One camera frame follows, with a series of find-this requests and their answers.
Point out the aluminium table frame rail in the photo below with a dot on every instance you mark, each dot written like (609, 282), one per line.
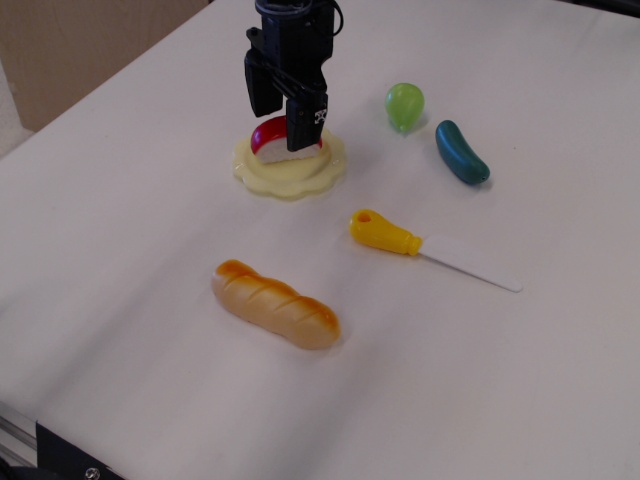
(18, 438)

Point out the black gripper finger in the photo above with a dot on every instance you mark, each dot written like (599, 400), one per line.
(264, 96)
(305, 119)

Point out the toy bread loaf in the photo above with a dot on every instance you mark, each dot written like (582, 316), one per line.
(275, 306)

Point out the black table corner bracket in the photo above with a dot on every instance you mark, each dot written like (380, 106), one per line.
(59, 456)

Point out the pale yellow scalloped plate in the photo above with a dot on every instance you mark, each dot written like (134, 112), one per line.
(291, 179)

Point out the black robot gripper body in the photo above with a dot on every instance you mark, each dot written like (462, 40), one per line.
(295, 48)

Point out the teal toy cucumber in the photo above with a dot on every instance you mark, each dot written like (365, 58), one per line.
(457, 154)

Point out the yellow handled toy knife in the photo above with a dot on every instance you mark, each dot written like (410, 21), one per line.
(370, 228)

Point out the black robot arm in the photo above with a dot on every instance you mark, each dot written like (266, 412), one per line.
(296, 8)

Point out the light green toy pear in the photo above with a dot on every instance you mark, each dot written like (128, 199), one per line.
(404, 105)

